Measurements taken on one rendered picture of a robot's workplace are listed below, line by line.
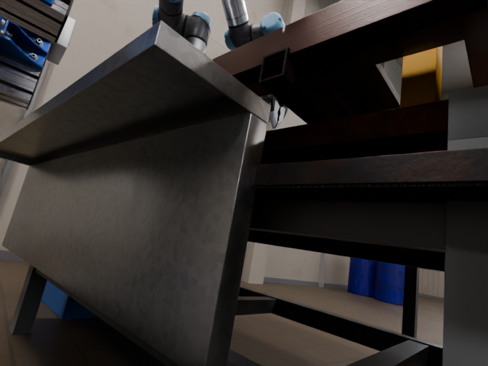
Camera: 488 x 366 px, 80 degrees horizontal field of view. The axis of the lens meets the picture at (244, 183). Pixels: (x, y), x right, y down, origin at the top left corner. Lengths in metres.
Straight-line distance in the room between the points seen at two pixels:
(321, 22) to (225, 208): 0.31
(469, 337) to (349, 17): 0.40
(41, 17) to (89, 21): 3.44
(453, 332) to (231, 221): 0.26
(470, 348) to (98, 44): 3.85
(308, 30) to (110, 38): 3.57
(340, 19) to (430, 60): 0.19
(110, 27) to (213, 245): 3.76
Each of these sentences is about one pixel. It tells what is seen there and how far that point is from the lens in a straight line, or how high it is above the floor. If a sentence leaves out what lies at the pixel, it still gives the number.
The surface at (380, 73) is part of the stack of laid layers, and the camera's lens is 0.63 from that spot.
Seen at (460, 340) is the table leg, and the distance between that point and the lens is 0.37.
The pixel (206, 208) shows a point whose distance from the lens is 0.43.
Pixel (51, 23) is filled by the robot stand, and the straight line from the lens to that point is 0.55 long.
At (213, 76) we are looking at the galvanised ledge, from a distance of 0.39.
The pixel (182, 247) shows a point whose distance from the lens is 0.46.
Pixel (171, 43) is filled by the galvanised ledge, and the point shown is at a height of 0.66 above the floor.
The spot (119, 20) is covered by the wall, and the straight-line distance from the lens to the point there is 4.13.
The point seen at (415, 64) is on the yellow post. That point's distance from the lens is 0.61.
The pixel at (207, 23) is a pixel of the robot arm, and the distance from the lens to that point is 1.16.
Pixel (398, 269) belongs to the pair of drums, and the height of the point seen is 0.56.
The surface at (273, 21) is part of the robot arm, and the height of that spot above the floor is 1.18.
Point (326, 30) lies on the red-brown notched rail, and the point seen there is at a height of 0.78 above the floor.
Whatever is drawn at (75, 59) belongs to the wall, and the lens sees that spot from 3.76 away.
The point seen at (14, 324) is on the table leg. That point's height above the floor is 0.03.
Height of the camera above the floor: 0.46
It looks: 12 degrees up
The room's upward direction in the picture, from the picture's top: 10 degrees clockwise
